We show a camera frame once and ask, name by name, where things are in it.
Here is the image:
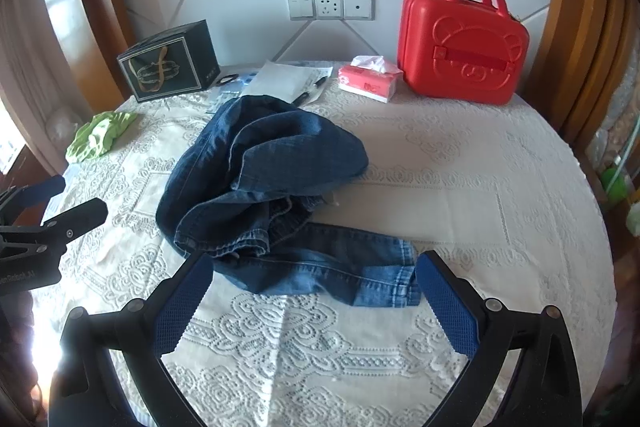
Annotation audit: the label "green cloth garment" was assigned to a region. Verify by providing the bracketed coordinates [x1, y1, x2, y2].
[66, 111, 139, 163]

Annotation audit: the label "red plastic carry case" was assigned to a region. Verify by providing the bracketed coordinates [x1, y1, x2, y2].
[397, 0, 531, 106]

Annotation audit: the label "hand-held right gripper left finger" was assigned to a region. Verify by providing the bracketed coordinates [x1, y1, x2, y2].
[47, 252, 216, 427]

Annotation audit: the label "green round object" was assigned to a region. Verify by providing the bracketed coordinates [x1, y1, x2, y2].
[601, 167, 629, 204]

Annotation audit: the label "blue denim jeans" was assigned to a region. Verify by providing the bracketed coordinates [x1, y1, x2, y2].
[156, 94, 421, 309]

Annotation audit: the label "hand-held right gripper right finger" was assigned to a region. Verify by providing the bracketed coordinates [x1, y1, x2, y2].
[416, 250, 584, 427]

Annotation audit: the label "red white small packet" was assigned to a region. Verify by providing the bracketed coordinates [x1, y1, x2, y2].
[337, 55, 404, 103]

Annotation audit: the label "black pen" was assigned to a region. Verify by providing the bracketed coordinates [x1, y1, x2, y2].
[292, 76, 329, 106]

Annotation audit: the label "pill blister pack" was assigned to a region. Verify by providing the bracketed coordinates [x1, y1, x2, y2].
[207, 88, 242, 114]

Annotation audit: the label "white wall outlet plate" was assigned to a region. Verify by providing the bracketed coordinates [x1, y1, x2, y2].
[343, 0, 375, 20]

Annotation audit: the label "white wall power socket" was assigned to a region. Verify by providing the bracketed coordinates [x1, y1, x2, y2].
[314, 0, 345, 20]

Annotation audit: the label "white wall switch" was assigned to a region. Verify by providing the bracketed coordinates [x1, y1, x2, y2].
[287, 0, 317, 20]

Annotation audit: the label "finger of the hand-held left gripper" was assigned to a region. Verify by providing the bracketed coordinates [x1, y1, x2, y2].
[0, 198, 109, 259]
[0, 175, 67, 226]

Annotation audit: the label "black gift bag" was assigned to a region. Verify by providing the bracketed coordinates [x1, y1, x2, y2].
[117, 20, 221, 104]

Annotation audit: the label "white lace tablecloth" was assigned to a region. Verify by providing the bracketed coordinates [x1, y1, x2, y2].
[30, 59, 618, 427]

